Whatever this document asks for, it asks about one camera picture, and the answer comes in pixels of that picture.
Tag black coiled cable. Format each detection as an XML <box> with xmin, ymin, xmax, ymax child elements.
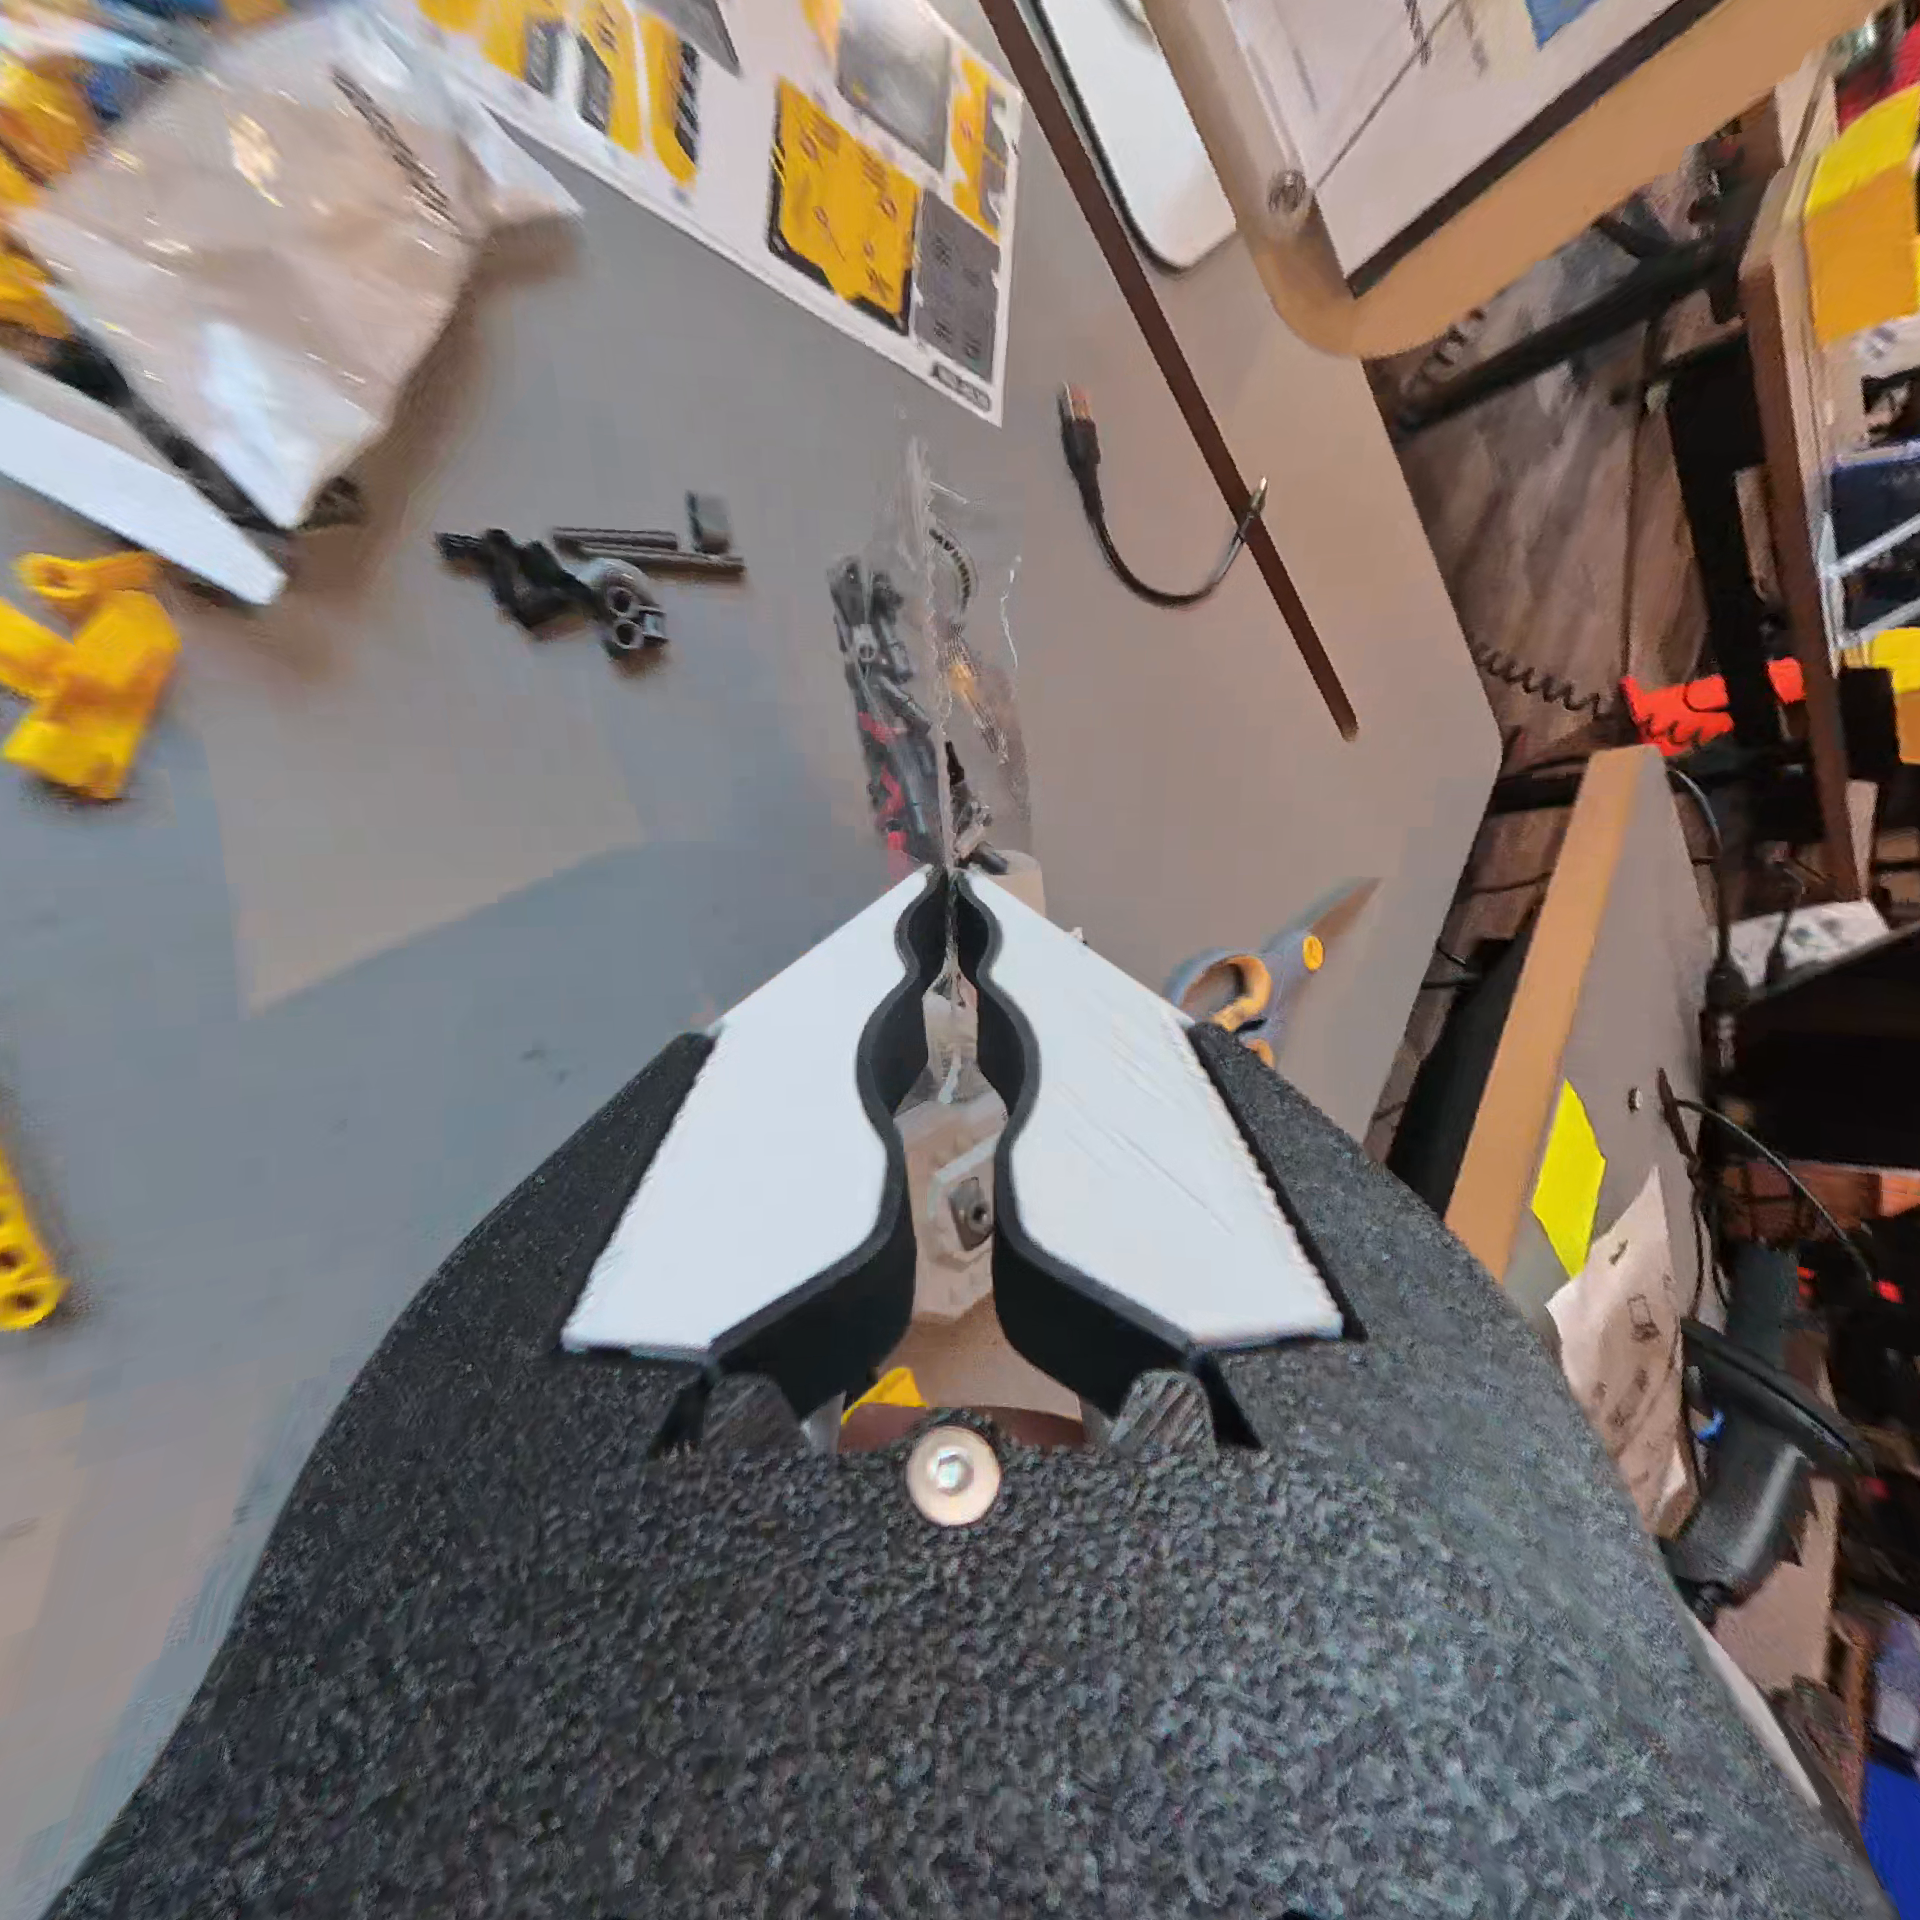
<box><xmin>1471</xmin><ymin>637</ymin><xmax>1623</xmax><ymax>724</ymax></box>

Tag yellow sticky note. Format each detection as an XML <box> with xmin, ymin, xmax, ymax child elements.
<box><xmin>1529</xmin><ymin>1079</ymin><xmax>1609</xmax><ymax>1280</ymax></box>

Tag wooden storage shelf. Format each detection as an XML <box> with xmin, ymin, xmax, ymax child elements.
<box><xmin>1739</xmin><ymin>0</ymin><xmax>1920</xmax><ymax>902</ymax></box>

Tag wooden side table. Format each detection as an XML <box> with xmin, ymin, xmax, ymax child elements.
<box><xmin>1446</xmin><ymin>744</ymin><xmax>1719</xmax><ymax>1327</ymax></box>

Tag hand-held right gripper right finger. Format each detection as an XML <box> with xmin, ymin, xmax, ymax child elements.
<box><xmin>952</xmin><ymin>871</ymin><xmax>1346</xmax><ymax>1415</ymax></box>

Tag grey and yellow scissors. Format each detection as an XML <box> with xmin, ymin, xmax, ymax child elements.
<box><xmin>1162</xmin><ymin>878</ymin><xmax>1384</xmax><ymax>1069</ymax></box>

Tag orange plastic object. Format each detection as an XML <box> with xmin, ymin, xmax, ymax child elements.
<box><xmin>1617</xmin><ymin>656</ymin><xmax>1809</xmax><ymax>758</ymax></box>

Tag white monitor stand base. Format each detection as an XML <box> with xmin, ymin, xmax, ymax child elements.
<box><xmin>1031</xmin><ymin>0</ymin><xmax>1239</xmax><ymax>275</ymax></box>

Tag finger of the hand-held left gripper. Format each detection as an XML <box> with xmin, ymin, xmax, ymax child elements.
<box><xmin>0</xmin><ymin>342</ymin><xmax>367</xmax><ymax>605</ymax></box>

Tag short yellow two-hole beam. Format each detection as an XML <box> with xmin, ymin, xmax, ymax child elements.
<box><xmin>17</xmin><ymin>547</ymin><xmax>161</xmax><ymax>600</ymax></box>

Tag yellow angled brick assembly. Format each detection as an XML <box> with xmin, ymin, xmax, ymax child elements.
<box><xmin>0</xmin><ymin>592</ymin><xmax>184</xmax><ymax>805</ymax></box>

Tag printed paper sheet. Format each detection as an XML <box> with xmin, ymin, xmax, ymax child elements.
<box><xmin>1545</xmin><ymin>1169</ymin><xmax>1702</xmax><ymax>1535</ymax></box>

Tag grey desk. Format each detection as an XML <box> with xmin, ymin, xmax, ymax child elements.
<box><xmin>0</xmin><ymin>0</ymin><xmax>1502</xmax><ymax>1920</ymax></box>

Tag clear bag of yellow parts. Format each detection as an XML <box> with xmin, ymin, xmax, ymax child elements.
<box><xmin>0</xmin><ymin>0</ymin><xmax>591</xmax><ymax>534</ymax></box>

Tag short black usb cable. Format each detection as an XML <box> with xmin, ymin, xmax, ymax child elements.
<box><xmin>1056</xmin><ymin>382</ymin><xmax>1273</xmax><ymax>607</ymax></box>

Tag clear bag of black pins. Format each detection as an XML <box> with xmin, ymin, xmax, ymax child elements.
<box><xmin>825</xmin><ymin>433</ymin><xmax>1039</xmax><ymax>902</ymax></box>

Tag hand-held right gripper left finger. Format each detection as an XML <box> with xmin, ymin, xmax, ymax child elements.
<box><xmin>560</xmin><ymin>865</ymin><xmax>953</xmax><ymax>1415</ymax></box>

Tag yellow and black sticker sheet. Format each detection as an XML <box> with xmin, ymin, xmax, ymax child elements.
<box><xmin>411</xmin><ymin>0</ymin><xmax>1025</xmax><ymax>430</ymax></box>

